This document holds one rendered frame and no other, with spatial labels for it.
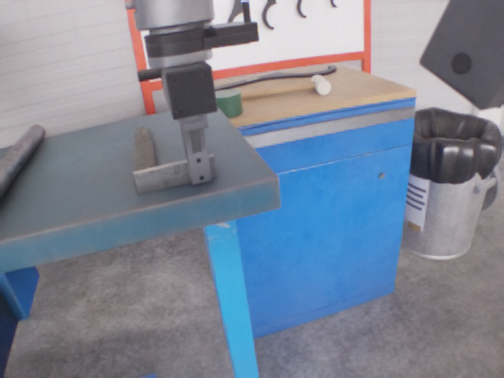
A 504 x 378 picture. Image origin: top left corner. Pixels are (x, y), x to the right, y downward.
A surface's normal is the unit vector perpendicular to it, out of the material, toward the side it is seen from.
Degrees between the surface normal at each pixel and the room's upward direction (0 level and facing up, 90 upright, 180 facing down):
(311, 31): 90
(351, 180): 90
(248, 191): 90
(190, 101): 90
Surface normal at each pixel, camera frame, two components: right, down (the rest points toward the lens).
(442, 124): -0.26, 0.04
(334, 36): 0.29, 0.44
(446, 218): -0.24, 0.53
